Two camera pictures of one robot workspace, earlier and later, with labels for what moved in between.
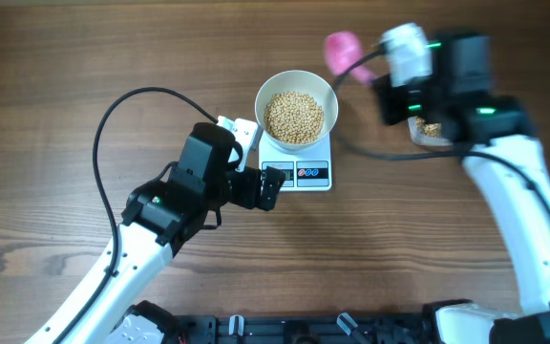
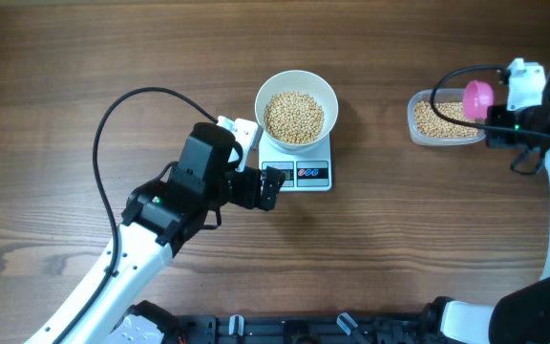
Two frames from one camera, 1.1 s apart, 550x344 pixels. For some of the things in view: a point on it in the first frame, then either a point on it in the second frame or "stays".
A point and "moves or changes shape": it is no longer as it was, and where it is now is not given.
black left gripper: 250,198 stays
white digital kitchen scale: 306,169 stays
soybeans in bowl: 293,118 stays
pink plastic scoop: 342,49 moves or changes shape
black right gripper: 393,113 -> 498,139
